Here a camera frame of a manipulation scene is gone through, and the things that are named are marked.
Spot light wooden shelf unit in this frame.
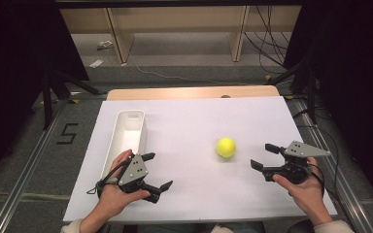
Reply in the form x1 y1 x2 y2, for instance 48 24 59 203
59 5 302 65

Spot person's right hand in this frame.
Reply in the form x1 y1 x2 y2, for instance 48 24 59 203
272 156 333 226

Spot bundle of black cables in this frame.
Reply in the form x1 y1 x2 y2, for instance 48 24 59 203
243 5 293 76

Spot small white floor litter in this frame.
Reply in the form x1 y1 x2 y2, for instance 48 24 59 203
96 40 115 51

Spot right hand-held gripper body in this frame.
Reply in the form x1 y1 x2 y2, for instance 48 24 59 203
271 140 332 185

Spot aluminium floor rail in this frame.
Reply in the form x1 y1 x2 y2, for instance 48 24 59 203
0 96 72 233
290 96 373 233

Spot white plastic bin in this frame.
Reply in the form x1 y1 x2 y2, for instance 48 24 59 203
100 109 149 181

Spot white table cover sheet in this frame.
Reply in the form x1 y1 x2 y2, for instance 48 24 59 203
62 95 338 223

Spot person's left hand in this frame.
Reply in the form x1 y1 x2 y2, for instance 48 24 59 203
96 149 152 218

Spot black floor cable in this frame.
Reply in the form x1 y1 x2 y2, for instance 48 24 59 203
294 108 342 197

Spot black tripod stand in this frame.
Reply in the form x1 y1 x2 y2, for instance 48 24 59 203
265 54 319 126
40 68 108 131

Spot thin white floor cable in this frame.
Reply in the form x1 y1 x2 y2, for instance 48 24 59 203
135 64 251 87

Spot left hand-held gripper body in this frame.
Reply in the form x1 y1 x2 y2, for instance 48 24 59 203
118 153 150 194

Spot white paper scrap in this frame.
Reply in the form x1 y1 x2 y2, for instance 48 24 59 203
88 58 105 69

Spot yellow tennis ball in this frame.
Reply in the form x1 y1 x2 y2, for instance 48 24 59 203
215 137 238 159

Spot dark round object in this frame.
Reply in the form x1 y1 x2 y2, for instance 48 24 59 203
286 218 319 233

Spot black curtain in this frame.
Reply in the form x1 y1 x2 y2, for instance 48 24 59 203
283 0 373 216
0 0 90 190

